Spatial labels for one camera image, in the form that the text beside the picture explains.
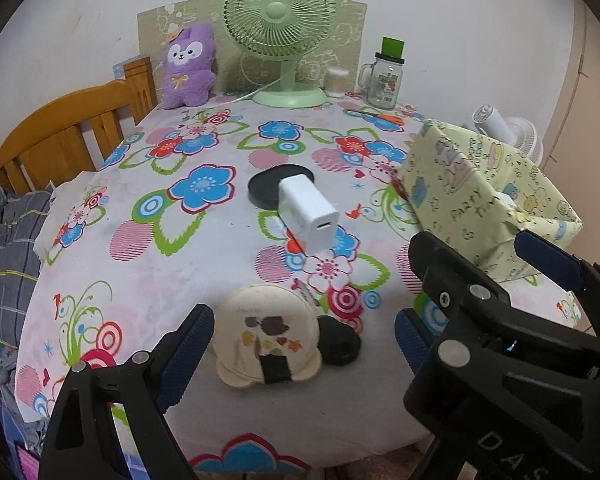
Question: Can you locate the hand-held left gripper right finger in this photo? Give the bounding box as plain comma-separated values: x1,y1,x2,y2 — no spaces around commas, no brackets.
394,307,438,376

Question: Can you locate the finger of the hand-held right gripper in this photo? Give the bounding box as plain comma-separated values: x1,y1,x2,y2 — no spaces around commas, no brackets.
512,229,600,311
407,231,513,347

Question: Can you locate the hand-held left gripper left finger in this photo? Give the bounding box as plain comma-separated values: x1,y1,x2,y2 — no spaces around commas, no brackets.
37,302,216,480

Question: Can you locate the small black case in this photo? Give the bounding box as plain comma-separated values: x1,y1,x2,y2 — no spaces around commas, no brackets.
317,317,362,367

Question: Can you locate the cream round pouch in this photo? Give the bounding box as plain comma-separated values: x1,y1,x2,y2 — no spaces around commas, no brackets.
211,284,323,390

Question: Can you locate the yellow printed box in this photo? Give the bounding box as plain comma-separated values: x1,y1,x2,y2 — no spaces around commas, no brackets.
396,119,583,283

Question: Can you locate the large white charger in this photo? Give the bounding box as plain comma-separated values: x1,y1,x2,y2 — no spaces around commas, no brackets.
278,175,339,256

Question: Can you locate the black round case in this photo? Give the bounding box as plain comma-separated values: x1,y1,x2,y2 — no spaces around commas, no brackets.
247,165,317,210

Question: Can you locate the white standing fan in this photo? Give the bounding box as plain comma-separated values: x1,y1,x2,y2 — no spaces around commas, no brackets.
471,104,545,166

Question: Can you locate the beige door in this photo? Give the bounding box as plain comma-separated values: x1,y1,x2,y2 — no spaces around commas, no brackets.
540,0,600,271

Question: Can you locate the blue printed cloth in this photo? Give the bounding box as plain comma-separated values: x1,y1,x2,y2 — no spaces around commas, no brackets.
0,400,51,480

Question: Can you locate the plaid bedding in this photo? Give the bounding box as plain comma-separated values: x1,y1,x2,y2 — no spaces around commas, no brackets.
0,180,56,351

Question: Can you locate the glass jar with green lid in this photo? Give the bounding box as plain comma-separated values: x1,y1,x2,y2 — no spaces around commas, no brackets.
357,36,406,111

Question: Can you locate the cotton swab container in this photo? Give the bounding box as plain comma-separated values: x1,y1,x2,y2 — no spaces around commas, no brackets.
325,66,350,98

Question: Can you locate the wooden headboard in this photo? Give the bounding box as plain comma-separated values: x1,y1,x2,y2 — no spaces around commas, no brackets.
0,57,158,196

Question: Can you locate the purple plush toy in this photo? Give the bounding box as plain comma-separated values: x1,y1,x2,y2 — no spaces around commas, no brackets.
157,22,218,110

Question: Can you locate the blue paper sheet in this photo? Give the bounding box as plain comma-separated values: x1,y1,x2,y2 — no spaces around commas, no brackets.
111,59,141,80

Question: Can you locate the green desk fan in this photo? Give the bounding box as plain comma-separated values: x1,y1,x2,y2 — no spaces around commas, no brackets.
223,0,342,108

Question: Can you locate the green patterned panel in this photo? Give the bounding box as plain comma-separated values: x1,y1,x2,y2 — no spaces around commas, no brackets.
137,0,368,96

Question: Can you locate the white fan cable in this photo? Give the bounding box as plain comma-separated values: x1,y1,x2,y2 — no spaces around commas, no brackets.
212,57,293,106

